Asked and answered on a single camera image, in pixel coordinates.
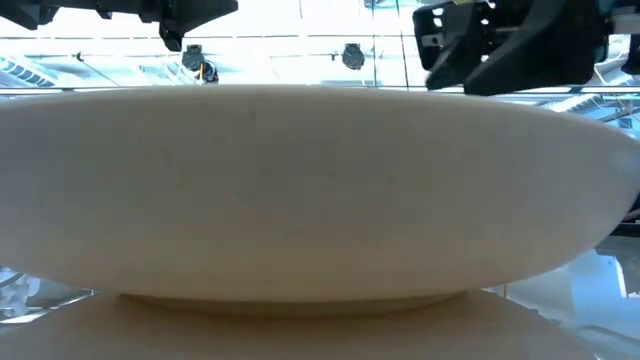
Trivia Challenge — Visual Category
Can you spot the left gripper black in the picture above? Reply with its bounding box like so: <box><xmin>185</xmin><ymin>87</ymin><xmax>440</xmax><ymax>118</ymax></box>
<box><xmin>0</xmin><ymin>0</ymin><xmax>239</xmax><ymax>53</ymax></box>

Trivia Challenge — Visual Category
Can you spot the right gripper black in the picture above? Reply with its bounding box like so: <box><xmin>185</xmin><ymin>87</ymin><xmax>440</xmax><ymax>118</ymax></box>
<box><xmin>463</xmin><ymin>0</ymin><xmax>640</xmax><ymax>97</ymax></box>

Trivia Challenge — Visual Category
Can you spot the thin horizontal metal bar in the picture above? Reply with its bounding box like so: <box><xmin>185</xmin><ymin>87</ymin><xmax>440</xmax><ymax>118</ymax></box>
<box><xmin>0</xmin><ymin>86</ymin><xmax>640</xmax><ymax>96</ymax></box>

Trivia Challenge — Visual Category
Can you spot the blue striped vent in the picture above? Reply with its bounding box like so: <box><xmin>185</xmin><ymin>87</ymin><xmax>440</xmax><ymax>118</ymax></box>
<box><xmin>0</xmin><ymin>54</ymin><xmax>57</xmax><ymax>89</ymax></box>

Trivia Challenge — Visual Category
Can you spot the cream plate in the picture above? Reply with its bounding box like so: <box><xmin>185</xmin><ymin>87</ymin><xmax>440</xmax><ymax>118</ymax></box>
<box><xmin>0</xmin><ymin>83</ymin><xmax>640</xmax><ymax>317</ymax></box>

